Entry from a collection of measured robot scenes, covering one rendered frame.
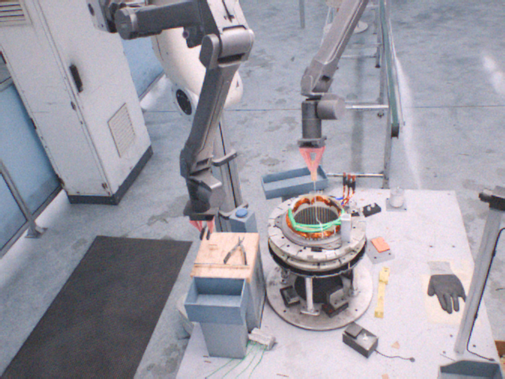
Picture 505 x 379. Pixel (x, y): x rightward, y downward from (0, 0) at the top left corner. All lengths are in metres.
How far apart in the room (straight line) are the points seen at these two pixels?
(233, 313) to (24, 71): 2.50
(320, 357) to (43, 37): 2.52
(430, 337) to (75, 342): 1.95
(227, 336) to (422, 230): 0.94
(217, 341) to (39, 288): 1.99
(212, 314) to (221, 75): 0.70
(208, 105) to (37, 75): 2.40
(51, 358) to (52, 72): 1.77
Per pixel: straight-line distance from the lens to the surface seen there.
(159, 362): 2.57
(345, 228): 1.36
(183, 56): 1.43
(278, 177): 1.78
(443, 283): 1.73
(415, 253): 1.84
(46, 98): 3.41
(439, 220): 2.00
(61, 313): 3.01
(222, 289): 1.41
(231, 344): 1.47
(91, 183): 3.67
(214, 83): 1.00
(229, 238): 1.49
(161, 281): 2.92
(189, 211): 1.29
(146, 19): 1.19
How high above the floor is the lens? 2.06
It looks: 36 degrees down
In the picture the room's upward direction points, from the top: 8 degrees counter-clockwise
